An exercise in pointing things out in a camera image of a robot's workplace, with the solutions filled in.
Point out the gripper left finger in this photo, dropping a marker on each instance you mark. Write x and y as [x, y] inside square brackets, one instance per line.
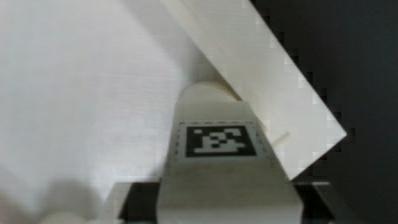
[130, 204]

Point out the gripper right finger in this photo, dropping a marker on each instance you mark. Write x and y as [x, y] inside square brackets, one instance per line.
[326, 208]

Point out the white leg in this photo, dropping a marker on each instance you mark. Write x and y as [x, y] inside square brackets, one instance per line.
[224, 186]

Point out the white square tabletop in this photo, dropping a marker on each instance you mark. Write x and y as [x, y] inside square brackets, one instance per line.
[100, 57]

